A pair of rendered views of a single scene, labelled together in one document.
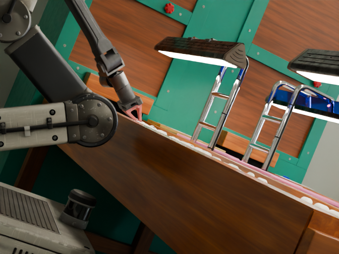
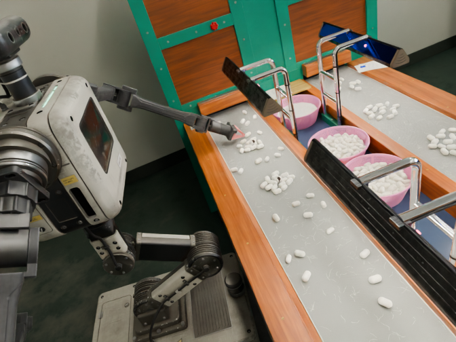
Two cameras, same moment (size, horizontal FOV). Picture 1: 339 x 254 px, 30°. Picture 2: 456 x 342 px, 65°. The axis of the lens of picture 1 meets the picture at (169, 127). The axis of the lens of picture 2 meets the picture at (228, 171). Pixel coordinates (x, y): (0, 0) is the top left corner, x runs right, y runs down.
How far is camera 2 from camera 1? 1.19 m
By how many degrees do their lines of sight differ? 39
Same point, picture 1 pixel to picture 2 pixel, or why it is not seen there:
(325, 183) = not seen: outside the picture
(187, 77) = (258, 53)
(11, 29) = (126, 267)
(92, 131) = (210, 270)
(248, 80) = (300, 19)
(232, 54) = (267, 110)
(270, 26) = not seen: outside the picture
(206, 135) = (293, 75)
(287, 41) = not seen: outside the picture
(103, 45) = (189, 120)
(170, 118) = (264, 85)
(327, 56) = (327, 166)
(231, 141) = (311, 70)
